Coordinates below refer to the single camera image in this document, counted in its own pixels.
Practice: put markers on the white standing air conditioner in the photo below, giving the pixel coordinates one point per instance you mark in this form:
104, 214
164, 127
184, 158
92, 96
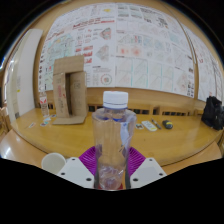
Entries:
26, 73

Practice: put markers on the small labelled plastic bottle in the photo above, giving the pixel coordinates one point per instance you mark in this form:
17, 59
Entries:
44, 105

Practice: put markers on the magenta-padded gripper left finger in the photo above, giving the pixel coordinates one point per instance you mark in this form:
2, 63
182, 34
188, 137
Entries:
75, 171

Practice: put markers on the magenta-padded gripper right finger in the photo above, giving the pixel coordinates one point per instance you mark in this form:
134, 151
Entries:
148, 171

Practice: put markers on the white remote control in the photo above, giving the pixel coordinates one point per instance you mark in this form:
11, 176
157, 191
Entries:
149, 125

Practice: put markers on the clear plastic water bottle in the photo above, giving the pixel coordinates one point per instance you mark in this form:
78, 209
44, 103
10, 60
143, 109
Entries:
111, 146

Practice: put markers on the group of wall posters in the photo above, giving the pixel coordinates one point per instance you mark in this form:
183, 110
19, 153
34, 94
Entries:
140, 50

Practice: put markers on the row of wooden chairs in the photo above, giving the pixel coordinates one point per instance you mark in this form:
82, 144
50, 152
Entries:
166, 111

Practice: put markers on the dark pen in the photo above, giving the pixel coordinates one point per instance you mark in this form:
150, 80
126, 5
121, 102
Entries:
156, 124

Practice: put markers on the white ceramic mug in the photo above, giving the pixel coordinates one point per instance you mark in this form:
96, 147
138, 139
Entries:
52, 162

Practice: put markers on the brown cardboard box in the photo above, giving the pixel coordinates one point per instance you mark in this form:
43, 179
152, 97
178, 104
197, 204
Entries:
78, 93

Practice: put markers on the black bag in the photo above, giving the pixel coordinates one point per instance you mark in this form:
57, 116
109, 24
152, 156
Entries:
211, 111

